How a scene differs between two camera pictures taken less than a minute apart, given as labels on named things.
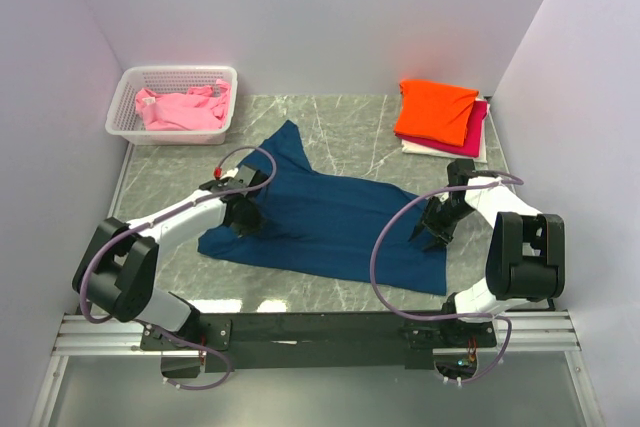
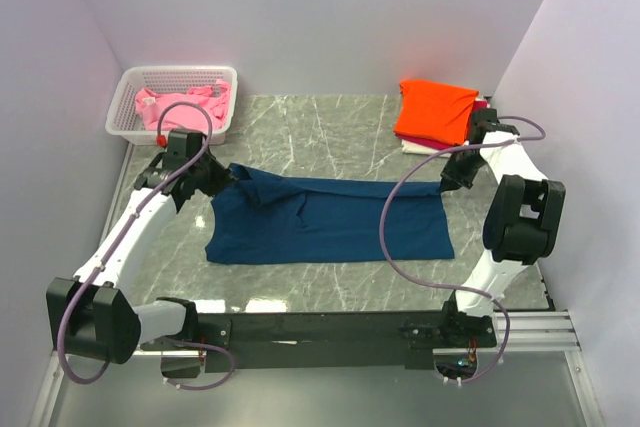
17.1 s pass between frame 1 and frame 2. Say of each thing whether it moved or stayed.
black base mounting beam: stayed
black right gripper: moved
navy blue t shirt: moved
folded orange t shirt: stayed
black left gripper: moved
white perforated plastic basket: stayed
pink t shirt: stayed
